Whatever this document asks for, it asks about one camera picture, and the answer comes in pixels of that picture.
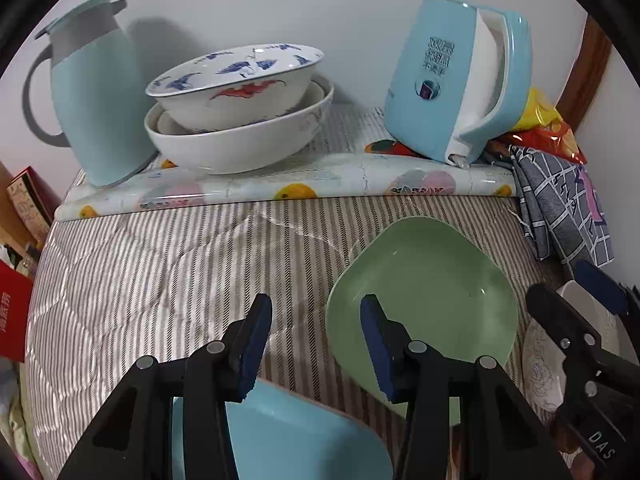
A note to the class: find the large white bowl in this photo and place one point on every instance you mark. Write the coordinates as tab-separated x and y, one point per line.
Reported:
235	150

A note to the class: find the grey checked cloth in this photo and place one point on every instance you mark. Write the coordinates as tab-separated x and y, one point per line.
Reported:
555	200

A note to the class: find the pale green blanket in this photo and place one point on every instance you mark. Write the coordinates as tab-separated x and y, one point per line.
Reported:
15	420

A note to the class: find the wooden bedside table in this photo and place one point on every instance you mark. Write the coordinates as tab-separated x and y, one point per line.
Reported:
10	240

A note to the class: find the light blue electric kettle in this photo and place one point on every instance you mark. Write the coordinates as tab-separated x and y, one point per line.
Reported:
425	110

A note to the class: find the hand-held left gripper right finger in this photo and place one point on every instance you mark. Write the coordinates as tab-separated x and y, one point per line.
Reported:
372	350

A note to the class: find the small white nested bowl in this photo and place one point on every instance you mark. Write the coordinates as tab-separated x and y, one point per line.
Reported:
320	92

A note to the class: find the wooden door frame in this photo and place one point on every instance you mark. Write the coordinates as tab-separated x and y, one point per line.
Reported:
585	75

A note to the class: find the brown patterned box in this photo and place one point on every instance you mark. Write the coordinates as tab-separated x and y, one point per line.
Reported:
30	205

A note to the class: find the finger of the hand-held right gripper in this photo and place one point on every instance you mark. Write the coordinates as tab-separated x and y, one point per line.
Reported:
555	315
600	285

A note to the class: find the light blue thermos jug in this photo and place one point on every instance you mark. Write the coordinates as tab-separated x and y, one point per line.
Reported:
95	110

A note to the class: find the light blue square plate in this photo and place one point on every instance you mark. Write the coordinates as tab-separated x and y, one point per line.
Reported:
300	440

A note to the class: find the green square plate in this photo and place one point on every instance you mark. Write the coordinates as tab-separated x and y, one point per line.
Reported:
430	280

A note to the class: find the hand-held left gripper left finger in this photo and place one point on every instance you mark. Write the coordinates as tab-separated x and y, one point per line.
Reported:
255	345

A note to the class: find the red box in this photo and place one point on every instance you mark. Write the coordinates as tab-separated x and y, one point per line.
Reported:
12	310

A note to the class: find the red chip bag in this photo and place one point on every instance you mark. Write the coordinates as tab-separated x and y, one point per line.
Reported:
550	142

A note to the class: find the white bowl grey floral print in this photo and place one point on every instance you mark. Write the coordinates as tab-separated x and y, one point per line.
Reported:
540	365

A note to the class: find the striped quilt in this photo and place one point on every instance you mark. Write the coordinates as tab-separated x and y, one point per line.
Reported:
150	270

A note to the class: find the fruit print plastic table cover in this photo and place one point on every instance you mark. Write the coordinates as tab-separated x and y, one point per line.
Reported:
350	180

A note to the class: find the blue and red painted bowl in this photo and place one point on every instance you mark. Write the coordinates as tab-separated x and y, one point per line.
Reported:
240	100

